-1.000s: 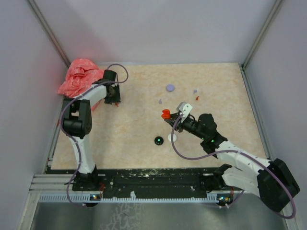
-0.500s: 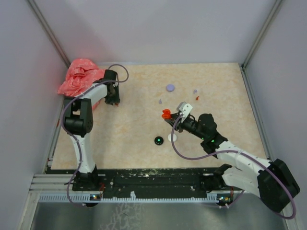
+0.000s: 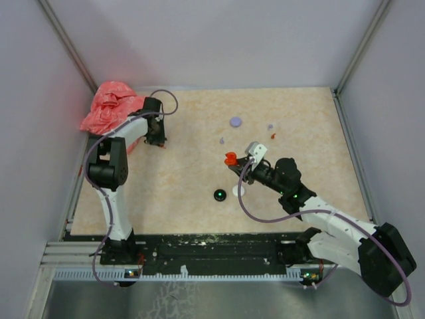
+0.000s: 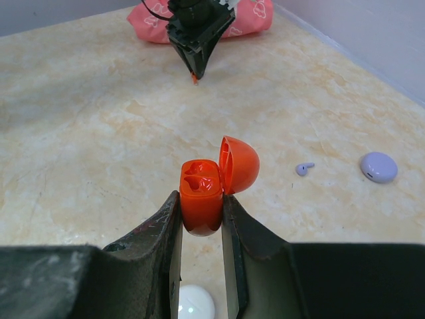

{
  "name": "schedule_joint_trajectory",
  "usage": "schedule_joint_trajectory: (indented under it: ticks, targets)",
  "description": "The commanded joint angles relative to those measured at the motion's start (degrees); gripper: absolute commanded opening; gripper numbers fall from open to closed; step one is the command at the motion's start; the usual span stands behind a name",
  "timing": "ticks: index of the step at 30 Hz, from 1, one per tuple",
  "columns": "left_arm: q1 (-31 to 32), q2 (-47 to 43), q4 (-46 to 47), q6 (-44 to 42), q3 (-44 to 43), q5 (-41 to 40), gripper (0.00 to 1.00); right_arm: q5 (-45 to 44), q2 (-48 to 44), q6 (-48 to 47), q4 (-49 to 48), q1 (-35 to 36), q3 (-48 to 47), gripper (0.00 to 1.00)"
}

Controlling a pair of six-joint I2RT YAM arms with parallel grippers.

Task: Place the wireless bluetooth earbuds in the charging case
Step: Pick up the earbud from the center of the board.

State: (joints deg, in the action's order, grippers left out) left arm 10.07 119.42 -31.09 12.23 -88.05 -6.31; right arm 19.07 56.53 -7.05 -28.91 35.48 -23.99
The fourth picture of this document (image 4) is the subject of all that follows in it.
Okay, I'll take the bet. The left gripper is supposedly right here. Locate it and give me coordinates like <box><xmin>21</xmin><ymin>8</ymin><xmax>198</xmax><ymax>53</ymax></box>
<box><xmin>167</xmin><ymin>0</ymin><xmax>236</xmax><ymax>79</ymax></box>

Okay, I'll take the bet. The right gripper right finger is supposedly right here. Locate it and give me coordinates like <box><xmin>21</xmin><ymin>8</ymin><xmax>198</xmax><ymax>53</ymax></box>
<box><xmin>222</xmin><ymin>196</ymin><xmax>424</xmax><ymax>318</ymax></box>

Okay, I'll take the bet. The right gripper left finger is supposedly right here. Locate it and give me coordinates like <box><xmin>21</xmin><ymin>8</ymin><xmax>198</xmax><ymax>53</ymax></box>
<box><xmin>1</xmin><ymin>191</ymin><xmax>183</xmax><ymax>318</ymax></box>

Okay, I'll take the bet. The white earbud charging case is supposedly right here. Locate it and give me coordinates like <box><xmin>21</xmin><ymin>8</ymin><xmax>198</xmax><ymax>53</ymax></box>
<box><xmin>178</xmin><ymin>284</ymin><xmax>215</xmax><ymax>319</ymax></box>

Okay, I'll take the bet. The orange earbud charging case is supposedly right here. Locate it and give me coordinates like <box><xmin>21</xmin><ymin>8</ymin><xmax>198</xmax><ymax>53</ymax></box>
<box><xmin>179</xmin><ymin>136</ymin><xmax>260</xmax><ymax>237</ymax></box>

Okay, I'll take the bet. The purple earbud charging case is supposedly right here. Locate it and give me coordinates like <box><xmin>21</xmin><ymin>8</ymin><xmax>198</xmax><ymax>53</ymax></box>
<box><xmin>360</xmin><ymin>152</ymin><xmax>398</xmax><ymax>183</ymax></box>

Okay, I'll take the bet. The pink crumpled cloth bag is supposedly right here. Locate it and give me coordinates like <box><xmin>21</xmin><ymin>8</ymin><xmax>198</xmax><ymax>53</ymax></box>
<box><xmin>127</xmin><ymin>0</ymin><xmax>274</xmax><ymax>44</ymax></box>

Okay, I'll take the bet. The purple earbud left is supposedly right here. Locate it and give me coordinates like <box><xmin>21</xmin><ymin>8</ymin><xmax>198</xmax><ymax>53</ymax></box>
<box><xmin>296</xmin><ymin>162</ymin><xmax>315</xmax><ymax>176</ymax></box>

